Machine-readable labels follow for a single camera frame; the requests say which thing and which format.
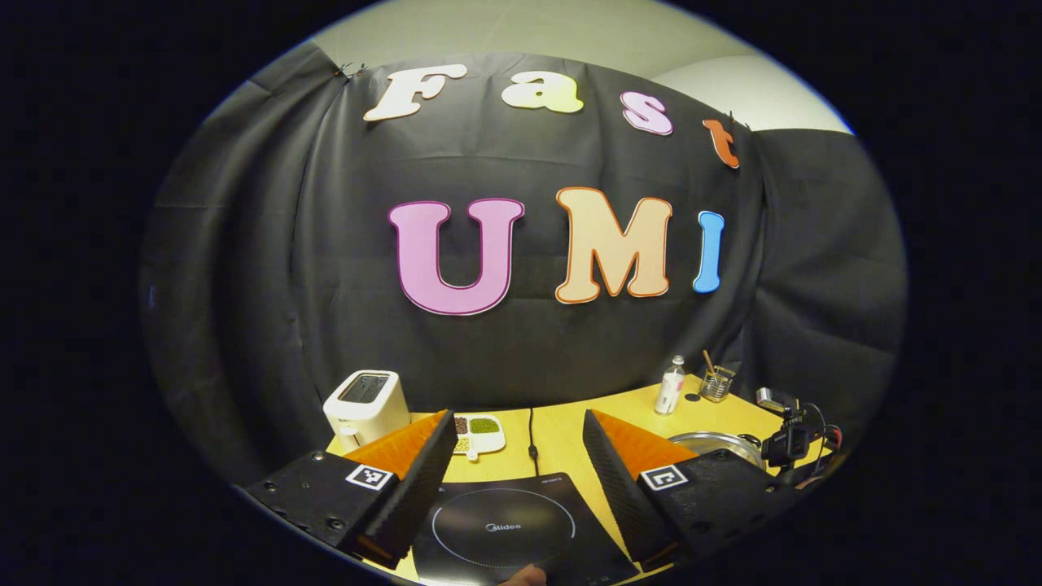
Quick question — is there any white plastic bottle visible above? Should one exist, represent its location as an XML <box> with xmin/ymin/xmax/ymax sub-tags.
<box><xmin>655</xmin><ymin>355</ymin><xmax>686</xmax><ymax>416</ymax></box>

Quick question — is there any stainless steel pot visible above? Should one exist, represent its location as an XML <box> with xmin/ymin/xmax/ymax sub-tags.
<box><xmin>668</xmin><ymin>431</ymin><xmax>766</xmax><ymax>473</ymax></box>

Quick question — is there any black induction cooktop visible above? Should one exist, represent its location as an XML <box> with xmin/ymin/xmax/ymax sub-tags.
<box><xmin>411</xmin><ymin>472</ymin><xmax>640</xmax><ymax>586</ymax></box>

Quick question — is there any white toaster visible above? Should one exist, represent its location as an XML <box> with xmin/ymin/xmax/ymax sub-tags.
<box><xmin>323</xmin><ymin>370</ymin><xmax>411</xmax><ymax>454</ymax></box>

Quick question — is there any white divided bean dish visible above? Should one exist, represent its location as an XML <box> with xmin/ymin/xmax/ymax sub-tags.
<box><xmin>452</xmin><ymin>413</ymin><xmax>506</xmax><ymax>462</ymax></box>

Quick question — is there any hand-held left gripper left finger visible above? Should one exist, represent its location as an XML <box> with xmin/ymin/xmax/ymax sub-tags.
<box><xmin>244</xmin><ymin>409</ymin><xmax>458</xmax><ymax>569</ymax></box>

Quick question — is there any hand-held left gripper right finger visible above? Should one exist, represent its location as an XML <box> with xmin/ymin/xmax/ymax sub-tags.
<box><xmin>583</xmin><ymin>409</ymin><xmax>795</xmax><ymax>571</ymax></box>

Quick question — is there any black backdrop cloth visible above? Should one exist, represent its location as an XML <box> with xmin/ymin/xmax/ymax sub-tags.
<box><xmin>138</xmin><ymin>41</ymin><xmax>908</xmax><ymax>489</ymax></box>

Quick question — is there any small clear cup with sticks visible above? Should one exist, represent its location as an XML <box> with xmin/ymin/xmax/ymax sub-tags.
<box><xmin>700</xmin><ymin>350</ymin><xmax>736</xmax><ymax>403</ymax></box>

